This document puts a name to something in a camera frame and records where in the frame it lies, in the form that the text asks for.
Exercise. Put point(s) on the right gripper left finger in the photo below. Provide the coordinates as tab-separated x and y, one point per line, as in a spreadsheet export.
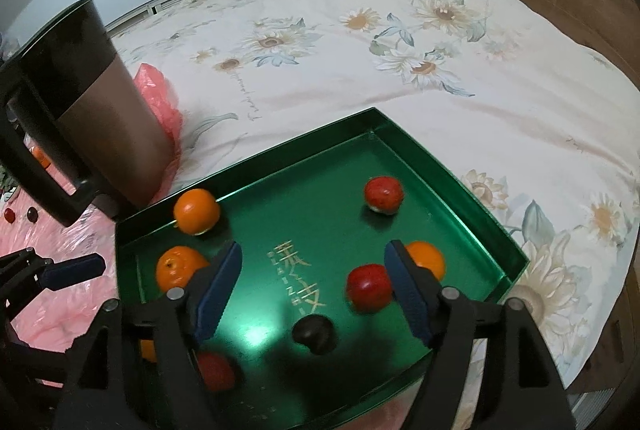
136	366

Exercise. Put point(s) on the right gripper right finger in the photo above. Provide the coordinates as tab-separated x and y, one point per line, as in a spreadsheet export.
521	387

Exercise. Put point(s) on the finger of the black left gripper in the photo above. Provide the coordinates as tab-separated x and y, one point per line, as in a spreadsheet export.
61	275

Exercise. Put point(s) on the small red plum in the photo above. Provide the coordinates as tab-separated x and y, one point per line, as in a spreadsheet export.
217	372

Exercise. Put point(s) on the large orange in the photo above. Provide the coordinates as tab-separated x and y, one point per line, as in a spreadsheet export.
176	267
196	211

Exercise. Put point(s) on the small orange tangerine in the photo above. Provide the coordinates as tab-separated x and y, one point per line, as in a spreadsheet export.
426	255

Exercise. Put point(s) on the red apple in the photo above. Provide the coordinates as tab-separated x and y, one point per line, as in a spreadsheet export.
368	288

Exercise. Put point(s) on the dark plum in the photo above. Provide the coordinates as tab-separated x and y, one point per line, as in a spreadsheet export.
316	332

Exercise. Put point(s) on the small red fruit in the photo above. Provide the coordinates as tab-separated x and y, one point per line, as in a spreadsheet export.
384	194

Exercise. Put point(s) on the green metal tray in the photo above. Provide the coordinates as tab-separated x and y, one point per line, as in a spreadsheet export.
298	212

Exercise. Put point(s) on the floral white bedspread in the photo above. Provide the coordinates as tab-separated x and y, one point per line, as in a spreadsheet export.
543	131

